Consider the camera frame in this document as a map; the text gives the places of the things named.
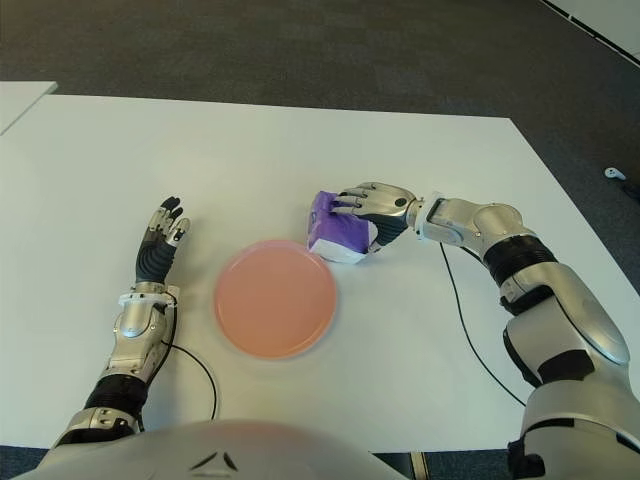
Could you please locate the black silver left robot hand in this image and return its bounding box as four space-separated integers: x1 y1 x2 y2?
133 196 193 286

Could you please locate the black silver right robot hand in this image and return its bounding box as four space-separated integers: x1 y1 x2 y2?
329 182 419 254

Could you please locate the purple white tissue pack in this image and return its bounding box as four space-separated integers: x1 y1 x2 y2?
306 189 379 265

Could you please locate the round pink plate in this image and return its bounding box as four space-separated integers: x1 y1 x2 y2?
213 238 339 359

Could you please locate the silver robot torso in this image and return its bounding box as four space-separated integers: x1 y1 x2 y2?
14 418 376 480

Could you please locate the white neighbouring table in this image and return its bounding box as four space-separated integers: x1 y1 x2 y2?
0 81 58 136

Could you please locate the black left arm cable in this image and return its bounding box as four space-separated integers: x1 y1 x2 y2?
137 309 221 431

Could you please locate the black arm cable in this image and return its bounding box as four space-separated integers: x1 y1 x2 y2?
438 242 529 409
137 309 221 431

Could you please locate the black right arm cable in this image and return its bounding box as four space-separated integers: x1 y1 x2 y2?
438 242 529 409

